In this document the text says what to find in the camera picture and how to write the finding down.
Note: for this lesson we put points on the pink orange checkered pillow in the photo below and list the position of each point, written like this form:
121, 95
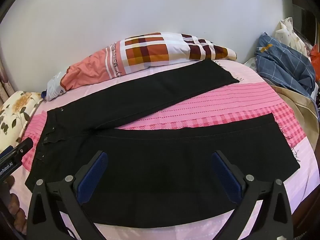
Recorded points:
145, 52

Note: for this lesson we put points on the beige cloth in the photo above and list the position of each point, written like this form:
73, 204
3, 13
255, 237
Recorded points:
300, 110

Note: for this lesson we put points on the pink bedsheet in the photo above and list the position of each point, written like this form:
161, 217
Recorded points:
212, 110

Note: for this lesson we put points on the floral cream pillow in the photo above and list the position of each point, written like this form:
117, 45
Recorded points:
15, 115

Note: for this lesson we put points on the red cloth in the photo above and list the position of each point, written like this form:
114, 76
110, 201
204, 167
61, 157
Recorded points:
315, 55

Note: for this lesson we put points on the blue plaid cloth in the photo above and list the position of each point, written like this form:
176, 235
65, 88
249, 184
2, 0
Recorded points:
285, 65

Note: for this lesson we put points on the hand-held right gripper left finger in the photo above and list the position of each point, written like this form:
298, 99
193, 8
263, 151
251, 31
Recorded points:
92, 175

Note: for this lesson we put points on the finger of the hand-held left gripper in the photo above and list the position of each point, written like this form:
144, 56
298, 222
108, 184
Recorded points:
25, 147

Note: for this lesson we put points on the black pants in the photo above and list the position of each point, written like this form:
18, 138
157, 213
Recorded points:
175, 165

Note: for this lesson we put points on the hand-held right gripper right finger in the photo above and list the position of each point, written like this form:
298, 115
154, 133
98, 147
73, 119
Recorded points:
226, 175

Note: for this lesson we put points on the white floral cloth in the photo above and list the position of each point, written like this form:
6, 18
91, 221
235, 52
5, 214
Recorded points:
291, 35

